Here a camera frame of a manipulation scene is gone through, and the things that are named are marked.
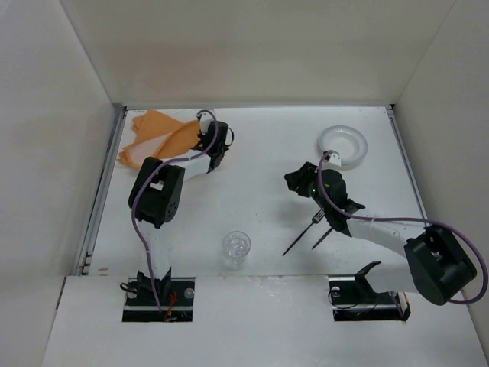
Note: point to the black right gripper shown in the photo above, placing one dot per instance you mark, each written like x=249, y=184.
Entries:
x=299, y=180

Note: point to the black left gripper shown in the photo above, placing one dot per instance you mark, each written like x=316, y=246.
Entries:
x=208, y=138

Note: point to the orange cloth placemat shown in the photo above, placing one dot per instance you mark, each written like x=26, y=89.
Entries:
x=159, y=136

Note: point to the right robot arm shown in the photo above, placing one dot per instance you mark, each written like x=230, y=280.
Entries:
x=438, y=264

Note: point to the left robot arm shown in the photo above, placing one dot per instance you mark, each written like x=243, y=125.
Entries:
x=155, y=199

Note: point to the black fork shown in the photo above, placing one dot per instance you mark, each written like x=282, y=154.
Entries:
x=316, y=219

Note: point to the white round plate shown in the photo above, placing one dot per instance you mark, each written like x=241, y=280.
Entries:
x=351, y=145

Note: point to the black knife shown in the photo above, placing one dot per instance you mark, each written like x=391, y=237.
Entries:
x=322, y=238

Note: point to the clear drinking glass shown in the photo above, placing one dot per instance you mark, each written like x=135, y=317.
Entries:
x=236, y=246

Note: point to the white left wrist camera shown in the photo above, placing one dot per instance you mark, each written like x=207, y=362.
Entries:
x=205, y=117

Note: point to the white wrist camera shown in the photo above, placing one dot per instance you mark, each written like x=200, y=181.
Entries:
x=333, y=158
x=205, y=117

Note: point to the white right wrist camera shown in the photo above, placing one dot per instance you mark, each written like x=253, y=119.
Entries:
x=333, y=158

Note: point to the right aluminium table rail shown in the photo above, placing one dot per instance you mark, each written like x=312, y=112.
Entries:
x=406, y=161

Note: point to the aluminium table rail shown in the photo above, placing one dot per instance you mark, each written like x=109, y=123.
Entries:
x=88, y=241
x=406, y=161

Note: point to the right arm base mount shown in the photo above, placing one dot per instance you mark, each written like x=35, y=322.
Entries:
x=355, y=300

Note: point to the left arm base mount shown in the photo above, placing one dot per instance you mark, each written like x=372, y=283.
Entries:
x=172, y=303

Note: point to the left aluminium table rail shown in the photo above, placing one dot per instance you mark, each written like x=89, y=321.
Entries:
x=88, y=241

